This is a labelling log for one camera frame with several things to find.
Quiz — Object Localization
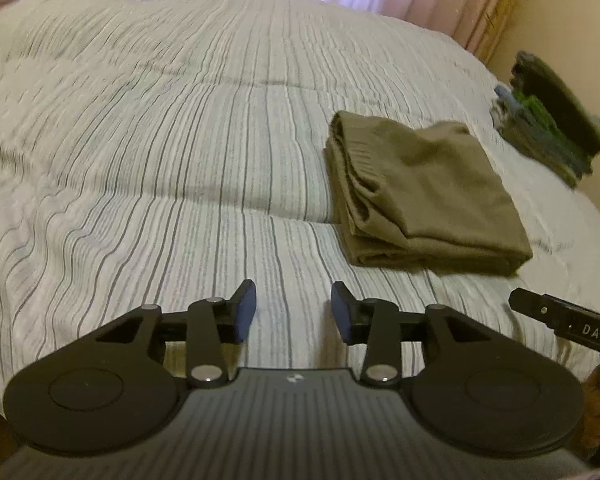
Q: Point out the olive brown pants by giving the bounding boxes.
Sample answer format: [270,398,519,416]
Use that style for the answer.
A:
[325,112,533,275]

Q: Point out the stack of folded clothes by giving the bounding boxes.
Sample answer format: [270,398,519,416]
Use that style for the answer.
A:
[490,51,600,188]

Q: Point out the person's right hand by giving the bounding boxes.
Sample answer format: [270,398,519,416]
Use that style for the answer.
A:
[576,365,600,457]

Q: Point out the striped grey bed quilt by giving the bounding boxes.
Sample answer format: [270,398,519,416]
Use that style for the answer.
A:
[0,0,600,406]

